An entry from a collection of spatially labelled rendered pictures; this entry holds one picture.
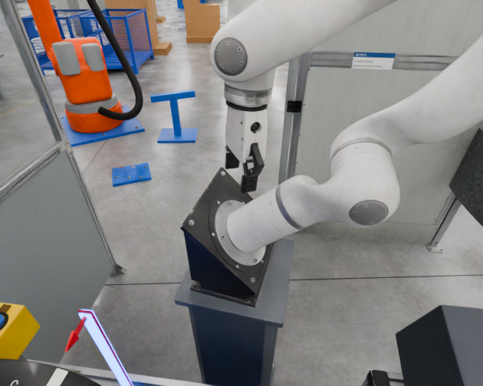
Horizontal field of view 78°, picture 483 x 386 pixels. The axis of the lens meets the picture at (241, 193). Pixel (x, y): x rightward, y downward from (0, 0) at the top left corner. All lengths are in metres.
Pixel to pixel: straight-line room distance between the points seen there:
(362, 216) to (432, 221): 1.92
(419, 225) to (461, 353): 1.96
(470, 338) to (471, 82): 0.37
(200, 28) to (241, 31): 8.85
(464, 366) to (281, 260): 0.56
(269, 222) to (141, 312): 1.45
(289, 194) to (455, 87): 0.34
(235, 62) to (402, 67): 1.50
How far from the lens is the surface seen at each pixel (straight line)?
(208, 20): 9.24
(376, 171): 0.57
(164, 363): 1.85
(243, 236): 0.75
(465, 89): 0.56
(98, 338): 0.68
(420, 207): 2.37
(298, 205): 0.65
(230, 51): 0.42
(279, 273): 0.93
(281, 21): 0.41
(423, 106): 0.58
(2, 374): 0.59
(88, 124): 4.10
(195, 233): 0.73
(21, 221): 1.53
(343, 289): 2.13
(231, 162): 0.65
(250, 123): 0.52
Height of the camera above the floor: 1.66
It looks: 37 degrees down
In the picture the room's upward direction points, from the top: straight up
